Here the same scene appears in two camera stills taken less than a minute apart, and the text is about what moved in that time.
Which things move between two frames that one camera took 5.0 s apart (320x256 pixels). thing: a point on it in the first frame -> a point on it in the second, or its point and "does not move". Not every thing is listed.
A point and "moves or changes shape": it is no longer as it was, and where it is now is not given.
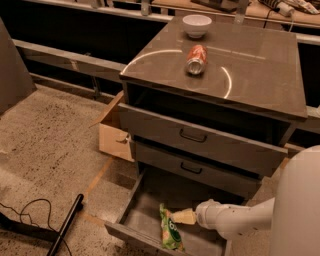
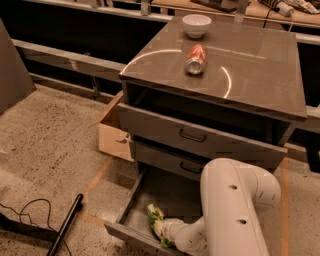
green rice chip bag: x=171 y=237 moves or changes shape
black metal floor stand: x=9 y=226 does not move
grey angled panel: x=16 y=82 does not move
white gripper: x=204 y=214 -> x=169 y=228
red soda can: x=196 y=59 does not move
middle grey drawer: x=197 y=170 does not move
